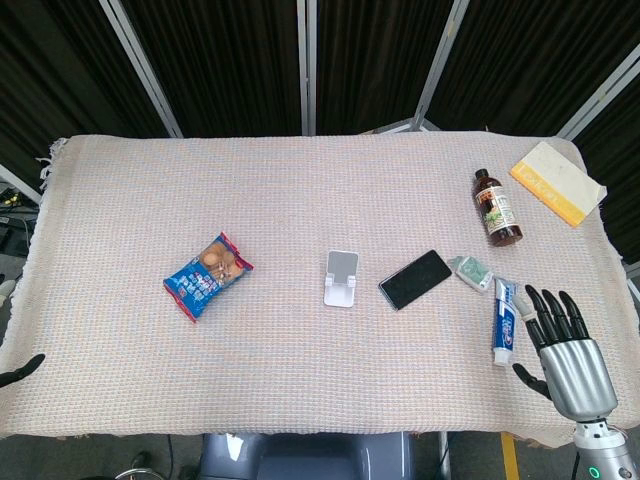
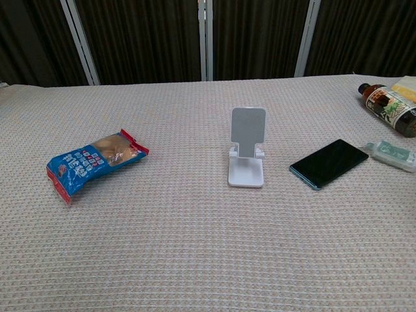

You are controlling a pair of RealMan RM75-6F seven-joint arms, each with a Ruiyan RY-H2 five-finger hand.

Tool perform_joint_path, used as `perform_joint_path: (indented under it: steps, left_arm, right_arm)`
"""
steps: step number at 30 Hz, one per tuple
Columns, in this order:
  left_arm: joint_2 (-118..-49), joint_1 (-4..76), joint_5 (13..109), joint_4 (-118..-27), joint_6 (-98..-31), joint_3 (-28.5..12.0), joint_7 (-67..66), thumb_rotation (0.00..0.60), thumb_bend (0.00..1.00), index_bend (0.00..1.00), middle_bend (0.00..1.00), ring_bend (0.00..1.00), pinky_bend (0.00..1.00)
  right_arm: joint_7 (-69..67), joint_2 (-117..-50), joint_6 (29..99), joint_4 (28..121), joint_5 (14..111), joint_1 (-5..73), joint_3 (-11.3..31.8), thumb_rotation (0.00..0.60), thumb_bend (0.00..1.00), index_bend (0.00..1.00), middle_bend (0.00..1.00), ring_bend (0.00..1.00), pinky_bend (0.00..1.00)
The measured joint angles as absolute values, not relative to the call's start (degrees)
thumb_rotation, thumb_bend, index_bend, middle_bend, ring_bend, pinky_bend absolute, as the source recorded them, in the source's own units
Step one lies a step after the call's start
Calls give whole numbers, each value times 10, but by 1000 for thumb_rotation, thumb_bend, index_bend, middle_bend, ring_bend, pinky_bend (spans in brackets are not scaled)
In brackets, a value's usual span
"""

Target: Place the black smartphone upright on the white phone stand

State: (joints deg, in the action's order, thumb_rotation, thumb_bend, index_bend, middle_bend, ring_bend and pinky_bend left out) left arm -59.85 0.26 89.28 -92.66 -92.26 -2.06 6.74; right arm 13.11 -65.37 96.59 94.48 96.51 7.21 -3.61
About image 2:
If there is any black smartphone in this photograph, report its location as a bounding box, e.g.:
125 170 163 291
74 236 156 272
289 138 370 190

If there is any brown tea bottle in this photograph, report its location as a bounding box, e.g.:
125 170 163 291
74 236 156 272
357 83 416 138

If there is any blue red snack bag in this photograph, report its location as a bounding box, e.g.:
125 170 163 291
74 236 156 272
46 128 150 205

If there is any white folding phone stand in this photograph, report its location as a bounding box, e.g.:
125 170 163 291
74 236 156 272
227 107 268 188

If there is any beige woven tablecloth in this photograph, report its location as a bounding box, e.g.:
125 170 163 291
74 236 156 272
0 73 416 312

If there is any yellow white packet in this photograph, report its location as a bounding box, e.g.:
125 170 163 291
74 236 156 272
390 75 416 105

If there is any white screen frame post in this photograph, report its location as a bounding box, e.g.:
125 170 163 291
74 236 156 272
197 0 215 82
294 0 322 78
60 0 101 86

